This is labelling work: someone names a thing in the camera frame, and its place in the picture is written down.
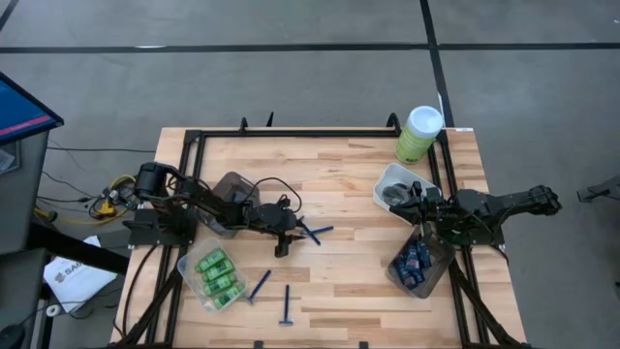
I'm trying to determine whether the smoky transparent plastic bin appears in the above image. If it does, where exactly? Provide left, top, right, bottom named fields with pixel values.
left=386, top=226, right=456, bottom=300
left=196, top=171, right=261, bottom=238

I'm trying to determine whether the black round pad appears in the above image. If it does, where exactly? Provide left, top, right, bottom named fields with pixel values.
left=381, top=181, right=413, bottom=207

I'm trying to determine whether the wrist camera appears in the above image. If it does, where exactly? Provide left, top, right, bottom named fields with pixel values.
left=388, top=201, right=419, bottom=225
left=268, top=206, right=300, bottom=234

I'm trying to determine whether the yellow cable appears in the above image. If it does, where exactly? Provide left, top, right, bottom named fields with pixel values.
left=33, top=174, right=138, bottom=227

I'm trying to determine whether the black round object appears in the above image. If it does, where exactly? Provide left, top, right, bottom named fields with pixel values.
left=0, top=323, right=26, bottom=349

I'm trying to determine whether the monitor with blue screen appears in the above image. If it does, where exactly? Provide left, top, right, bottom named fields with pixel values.
left=0, top=71, right=65, bottom=146

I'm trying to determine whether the disinfecting wipes canister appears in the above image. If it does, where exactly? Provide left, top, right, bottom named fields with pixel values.
left=394, top=105, right=445, bottom=165

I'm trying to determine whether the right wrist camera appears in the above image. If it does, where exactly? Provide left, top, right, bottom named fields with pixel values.
left=388, top=201, right=419, bottom=225

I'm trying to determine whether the black stand leg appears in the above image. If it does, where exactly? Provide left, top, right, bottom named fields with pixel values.
left=26, top=222, right=131, bottom=276

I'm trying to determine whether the white plastic tray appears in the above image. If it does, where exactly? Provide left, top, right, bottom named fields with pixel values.
left=372, top=163, right=440, bottom=227

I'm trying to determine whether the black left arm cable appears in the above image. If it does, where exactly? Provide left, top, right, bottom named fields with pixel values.
left=240, top=175, right=293, bottom=210

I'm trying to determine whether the printed white paper sheet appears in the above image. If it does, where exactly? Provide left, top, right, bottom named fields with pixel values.
left=42, top=235, right=120, bottom=314

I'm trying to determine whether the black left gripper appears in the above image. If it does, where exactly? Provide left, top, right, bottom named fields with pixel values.
left=241, top=193, right=294, bottom=259

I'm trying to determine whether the clear plastic container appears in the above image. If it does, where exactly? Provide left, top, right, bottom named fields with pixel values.
left=176, top=237, right=248, bottom=312

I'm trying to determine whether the grey cabinet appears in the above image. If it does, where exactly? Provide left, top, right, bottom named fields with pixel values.
left=0, top=130, right=49, bottom=256

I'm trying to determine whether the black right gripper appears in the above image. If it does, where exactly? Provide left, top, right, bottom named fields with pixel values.
left=410, top=181, right=445, bottom=243

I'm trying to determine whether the green travel bottle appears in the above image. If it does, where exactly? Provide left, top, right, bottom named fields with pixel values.
left=195, top=248, right=228, bottom=273
left=202, top=271, right=237, bottom=297
left=201, top=258, right=235, bottom=283
left=210, top=282, right=245, bottom=309

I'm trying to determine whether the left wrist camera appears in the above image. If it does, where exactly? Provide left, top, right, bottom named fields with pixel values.
left=268, top=206, right=300, bottom=234

